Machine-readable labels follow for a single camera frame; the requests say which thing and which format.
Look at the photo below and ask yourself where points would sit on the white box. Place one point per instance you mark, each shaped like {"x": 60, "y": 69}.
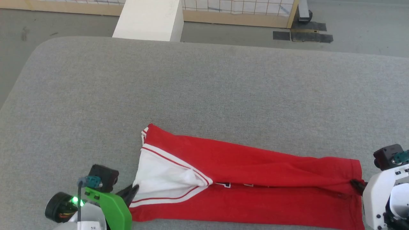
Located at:
{"x": 147, "y": 19}

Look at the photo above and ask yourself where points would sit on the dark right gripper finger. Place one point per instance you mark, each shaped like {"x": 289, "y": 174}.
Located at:
{"x": 358, "y": 187}

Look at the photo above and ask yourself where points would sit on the lemon print partition screen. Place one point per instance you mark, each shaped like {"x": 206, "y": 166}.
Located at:
{"x": 243, "y": 5}

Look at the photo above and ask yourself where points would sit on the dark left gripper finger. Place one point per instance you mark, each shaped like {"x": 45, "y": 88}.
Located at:
{"x": 132, "y": 193}
{"x": 125, "y": 193}

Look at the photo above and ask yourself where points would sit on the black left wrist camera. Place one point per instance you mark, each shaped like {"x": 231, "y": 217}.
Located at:
{"x": 104, "y": 175}

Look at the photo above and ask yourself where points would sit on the red white Bulls jersey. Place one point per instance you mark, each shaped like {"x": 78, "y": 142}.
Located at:
{"x": 255, "y": 166}

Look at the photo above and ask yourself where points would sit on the small black floor tape patch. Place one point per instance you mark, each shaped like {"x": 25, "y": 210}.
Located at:
{"x": 281, "y": 35}

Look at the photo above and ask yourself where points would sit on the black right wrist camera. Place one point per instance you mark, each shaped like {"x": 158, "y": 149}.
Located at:
{"x": 386, "y": 156}

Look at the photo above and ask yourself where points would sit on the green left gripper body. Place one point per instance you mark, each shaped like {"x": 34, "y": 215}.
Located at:
{"x": 116, "y": 214}

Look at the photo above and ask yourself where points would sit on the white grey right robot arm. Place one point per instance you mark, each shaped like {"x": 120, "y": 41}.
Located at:
{"x": 399, "y": 201}

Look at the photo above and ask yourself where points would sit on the grey metal stand post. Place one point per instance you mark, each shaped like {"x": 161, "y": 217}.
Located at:
{"x": 303, "y": 9}

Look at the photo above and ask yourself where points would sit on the large black floor tape patch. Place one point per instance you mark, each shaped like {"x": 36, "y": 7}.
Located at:
{"x": 311, "y": 37}

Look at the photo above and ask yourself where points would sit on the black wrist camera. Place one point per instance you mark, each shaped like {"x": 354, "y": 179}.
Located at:
{"x": 104, "y": 175}
{"x": 386, "y": 156}

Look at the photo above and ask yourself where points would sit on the dark floor tape strip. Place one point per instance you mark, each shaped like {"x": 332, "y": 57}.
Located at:
{"x": 314, "y": 26}

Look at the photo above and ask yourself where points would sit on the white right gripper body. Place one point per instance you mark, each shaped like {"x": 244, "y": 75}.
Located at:
{"x": 377, "y": 198}

